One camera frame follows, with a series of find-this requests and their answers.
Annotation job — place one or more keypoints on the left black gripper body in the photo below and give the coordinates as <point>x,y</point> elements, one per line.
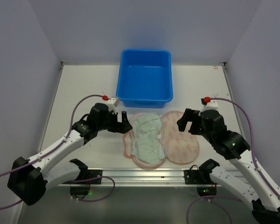
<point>115,123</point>

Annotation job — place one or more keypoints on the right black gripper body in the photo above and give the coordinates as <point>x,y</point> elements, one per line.
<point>195,125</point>

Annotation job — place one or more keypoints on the floral mesh laundry bag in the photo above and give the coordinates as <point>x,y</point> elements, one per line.
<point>180,148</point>

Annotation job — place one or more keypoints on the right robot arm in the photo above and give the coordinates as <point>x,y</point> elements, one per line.
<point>261,196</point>

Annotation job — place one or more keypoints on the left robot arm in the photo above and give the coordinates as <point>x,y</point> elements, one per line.
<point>47,159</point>

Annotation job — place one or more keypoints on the light green bra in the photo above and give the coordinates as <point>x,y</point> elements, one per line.
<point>147,146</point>

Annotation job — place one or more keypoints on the blue plastic bin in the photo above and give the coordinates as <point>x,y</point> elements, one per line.
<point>145,78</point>

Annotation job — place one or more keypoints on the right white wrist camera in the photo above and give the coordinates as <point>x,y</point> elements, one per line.
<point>209,104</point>

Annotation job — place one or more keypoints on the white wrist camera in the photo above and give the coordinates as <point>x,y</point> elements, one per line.
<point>112,104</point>
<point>209,104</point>

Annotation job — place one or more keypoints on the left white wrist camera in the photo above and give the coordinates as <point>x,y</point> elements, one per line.
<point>112,104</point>

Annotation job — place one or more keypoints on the aluminium mounting rail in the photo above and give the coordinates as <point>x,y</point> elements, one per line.
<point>142,177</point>

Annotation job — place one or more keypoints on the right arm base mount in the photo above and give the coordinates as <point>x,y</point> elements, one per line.
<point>204,185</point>

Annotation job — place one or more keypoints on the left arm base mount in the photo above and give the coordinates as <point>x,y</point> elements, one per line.
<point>81,189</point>

